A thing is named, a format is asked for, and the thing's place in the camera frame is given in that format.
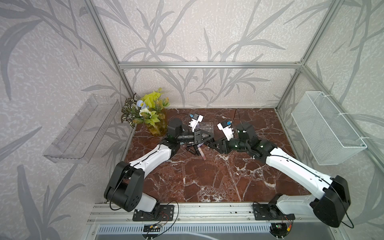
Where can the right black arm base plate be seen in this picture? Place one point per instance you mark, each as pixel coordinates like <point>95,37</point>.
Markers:
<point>270,211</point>

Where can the white wire mesh basket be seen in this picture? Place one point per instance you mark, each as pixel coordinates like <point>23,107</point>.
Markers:
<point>328,134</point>

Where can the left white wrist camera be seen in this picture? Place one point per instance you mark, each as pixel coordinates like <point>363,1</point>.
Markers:
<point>195,120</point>

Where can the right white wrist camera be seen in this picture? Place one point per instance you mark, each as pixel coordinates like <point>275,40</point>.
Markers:
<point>226,127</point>

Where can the black lipstick far left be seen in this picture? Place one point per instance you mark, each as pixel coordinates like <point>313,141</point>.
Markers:
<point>191,151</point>

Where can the artificial plant in amber vase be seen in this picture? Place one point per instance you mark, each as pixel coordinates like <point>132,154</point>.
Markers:
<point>149,110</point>

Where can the clear acrylic wall shelf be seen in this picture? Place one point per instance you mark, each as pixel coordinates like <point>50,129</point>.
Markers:
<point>80,138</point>

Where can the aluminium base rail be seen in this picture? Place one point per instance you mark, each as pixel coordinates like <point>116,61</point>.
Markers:
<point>184,213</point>

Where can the aluminium frame crossbar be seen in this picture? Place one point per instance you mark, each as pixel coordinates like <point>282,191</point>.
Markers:
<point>209,65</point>

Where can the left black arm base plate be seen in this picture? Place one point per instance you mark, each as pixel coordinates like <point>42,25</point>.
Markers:
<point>160,213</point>

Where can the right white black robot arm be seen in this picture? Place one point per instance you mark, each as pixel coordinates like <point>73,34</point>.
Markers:
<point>329,197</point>

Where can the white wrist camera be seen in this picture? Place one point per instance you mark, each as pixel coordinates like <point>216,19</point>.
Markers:
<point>226,127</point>
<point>195,120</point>

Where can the clear acrylic lipstick organizer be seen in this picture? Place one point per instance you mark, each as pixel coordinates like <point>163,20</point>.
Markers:
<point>206,126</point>

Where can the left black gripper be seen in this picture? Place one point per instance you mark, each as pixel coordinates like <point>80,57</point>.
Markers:
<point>197,137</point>

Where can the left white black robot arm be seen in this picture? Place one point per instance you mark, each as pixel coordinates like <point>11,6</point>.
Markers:
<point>125,187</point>

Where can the pink lip gloss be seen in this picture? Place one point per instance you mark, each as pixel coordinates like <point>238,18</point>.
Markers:
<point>202,153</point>

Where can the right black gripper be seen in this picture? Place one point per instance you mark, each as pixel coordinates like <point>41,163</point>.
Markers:
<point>221,143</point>

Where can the small electronics board with wires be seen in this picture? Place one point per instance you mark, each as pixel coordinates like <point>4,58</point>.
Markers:
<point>151,229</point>

